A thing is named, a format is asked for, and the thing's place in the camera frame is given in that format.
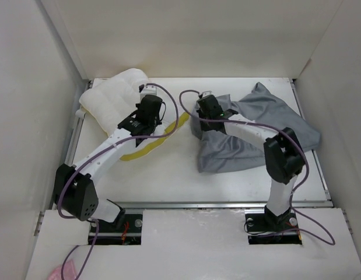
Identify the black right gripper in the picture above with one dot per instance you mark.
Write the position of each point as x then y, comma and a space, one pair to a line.
205, 126

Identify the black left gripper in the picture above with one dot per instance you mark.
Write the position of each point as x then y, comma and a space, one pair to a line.
158, 122

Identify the white pillow with yellow edge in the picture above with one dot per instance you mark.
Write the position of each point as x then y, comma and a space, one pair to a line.
110, 100

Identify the grey pillowcase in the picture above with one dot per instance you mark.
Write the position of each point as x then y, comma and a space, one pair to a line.
241, 147

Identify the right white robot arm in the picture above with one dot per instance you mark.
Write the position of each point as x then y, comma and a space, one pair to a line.
282, 154

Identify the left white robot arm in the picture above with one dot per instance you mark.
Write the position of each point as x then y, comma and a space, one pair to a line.
75, 187

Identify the pink plastic bag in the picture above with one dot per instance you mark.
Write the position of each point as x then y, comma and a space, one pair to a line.
69, 272

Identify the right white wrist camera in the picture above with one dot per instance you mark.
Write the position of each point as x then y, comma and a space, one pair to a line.
205, 93

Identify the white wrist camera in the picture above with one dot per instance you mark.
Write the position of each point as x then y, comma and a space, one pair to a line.
205, 93
147, 90

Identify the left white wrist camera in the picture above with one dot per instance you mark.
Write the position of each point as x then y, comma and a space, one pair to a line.
147, 90

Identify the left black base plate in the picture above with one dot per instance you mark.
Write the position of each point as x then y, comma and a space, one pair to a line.
128, 234

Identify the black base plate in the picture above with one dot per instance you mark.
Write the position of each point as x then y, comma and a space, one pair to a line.
263, 230
128, 234

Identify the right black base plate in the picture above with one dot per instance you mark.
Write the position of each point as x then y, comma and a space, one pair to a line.
263, 230

